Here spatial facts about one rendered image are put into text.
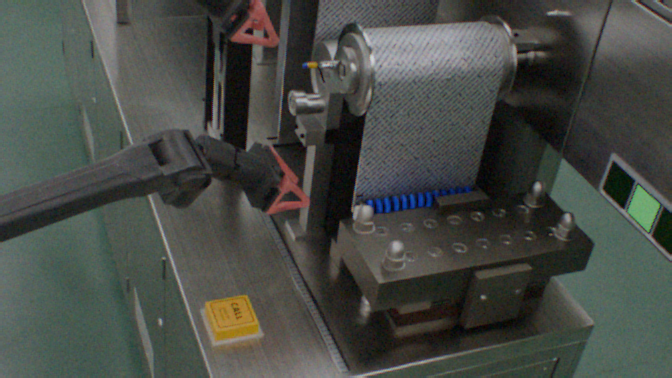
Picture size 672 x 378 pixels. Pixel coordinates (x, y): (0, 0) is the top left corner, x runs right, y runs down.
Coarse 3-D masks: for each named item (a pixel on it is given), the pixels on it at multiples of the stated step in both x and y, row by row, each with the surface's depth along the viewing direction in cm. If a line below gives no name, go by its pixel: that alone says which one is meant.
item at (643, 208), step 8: (640, 192) 122; (632, 200) 124; (640, 200) 122; (648, 200) 121; (632, 208) 124; (640, 208) 122; (648, 208) 121; (656, 208) 119; (632, 216) 124; (640, 216) 123; (648, 216) 121; (640, 224) 123; (648, 224) 121
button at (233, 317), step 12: (216, 300) 134; (228, 300) 134; (240, 300) 134; (216, 312) 131; (228, 312) 132; (240, 312) 132; (252, 312) 132; (216, 324) 129; (228, 324) 129; (240, 324) 130; (252, 324) 130; (216, 336) 129; (228, 336) 130; (240, 336) 131
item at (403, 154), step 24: (384, 120) 133; (408, 120) 135; (432, 120) 137; (456, 120) 139; (480, 120) 141; (384, 144) 136; (408, 144) 138; (432, 144) 140; (456, 144) 142; (480, 144) 144; (360, 168) 137; (384, 168) 139; (408, 168) 141; (432, 168) 143; (456, 168) 145; (360, 192) 140; (384, 192) 142; (408, 192) 145
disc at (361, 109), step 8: (352, 24) 131; (344, 32) 134; (352, 32) 131; (360, 32) 129; (368, 40) 127; (368, 48) 127; (368, 56) 127; (368, 64) 127; (368, 72) 128; (368, 80) 128; (368, 88) 128; (368, 96) 129; (360, 104) 132; (368, 104) 129; (352, 112) 135; (360, 112) 132
